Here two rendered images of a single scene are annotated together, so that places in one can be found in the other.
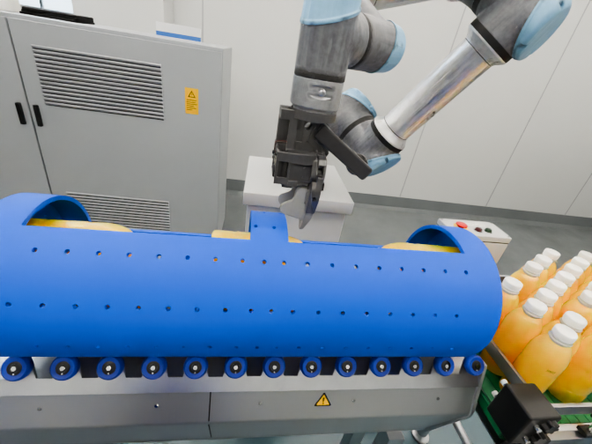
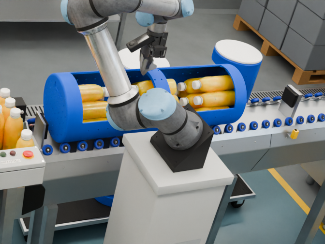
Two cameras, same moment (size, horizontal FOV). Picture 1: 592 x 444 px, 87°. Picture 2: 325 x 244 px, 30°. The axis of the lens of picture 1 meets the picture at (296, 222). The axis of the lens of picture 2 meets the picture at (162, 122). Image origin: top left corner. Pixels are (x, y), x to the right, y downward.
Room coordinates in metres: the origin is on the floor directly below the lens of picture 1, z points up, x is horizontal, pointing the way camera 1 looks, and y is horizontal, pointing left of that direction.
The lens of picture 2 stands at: (2.63, -0.83, 2.44)
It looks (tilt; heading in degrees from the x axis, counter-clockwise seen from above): 32 degrees down; 156
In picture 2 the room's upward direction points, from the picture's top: 15 degrees clockwise
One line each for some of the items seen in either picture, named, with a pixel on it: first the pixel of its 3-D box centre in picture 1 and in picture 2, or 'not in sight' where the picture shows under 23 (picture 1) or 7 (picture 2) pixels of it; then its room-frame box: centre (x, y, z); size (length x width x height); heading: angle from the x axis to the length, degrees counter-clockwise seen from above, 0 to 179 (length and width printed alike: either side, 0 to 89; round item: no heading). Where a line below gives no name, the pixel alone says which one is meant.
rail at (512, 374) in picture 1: (477, 328); not in sight; (0.60, -0.50, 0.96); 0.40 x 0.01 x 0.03; 11
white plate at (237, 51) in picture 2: not in sight; (238, 51); (-0.16, 0.79, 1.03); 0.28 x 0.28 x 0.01
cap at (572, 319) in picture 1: (573, 321); not in sight; (0.53, -0.62, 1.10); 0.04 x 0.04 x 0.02
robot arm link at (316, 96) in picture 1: (316, 95); (156, 24); (0.50, 0.00, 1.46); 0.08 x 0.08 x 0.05
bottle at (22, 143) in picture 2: not in sight; (23, 156); (0.77, -0.51, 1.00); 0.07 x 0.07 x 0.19
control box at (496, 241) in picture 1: (468, 240); (12, 168); (0.91, -0.57, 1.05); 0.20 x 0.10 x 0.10; 101
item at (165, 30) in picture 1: (179, 33); not in sight; (2.08, 0.87, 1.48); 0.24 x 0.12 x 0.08; 107
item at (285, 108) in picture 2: not in sight; (288, 102); (0.32, 0.88, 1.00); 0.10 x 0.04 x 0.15; 11
